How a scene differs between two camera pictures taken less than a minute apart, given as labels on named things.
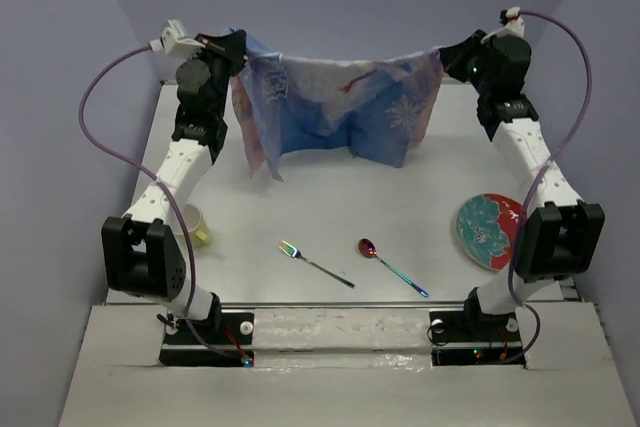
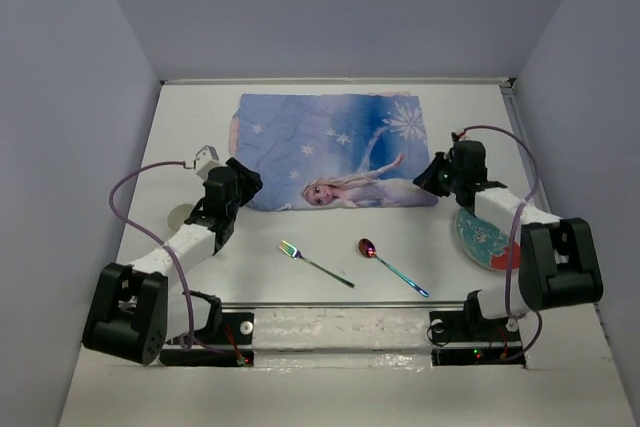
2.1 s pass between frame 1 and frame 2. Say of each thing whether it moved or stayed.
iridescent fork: stayed
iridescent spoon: stayed
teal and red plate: stayed
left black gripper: moved
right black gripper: moved
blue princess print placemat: moved
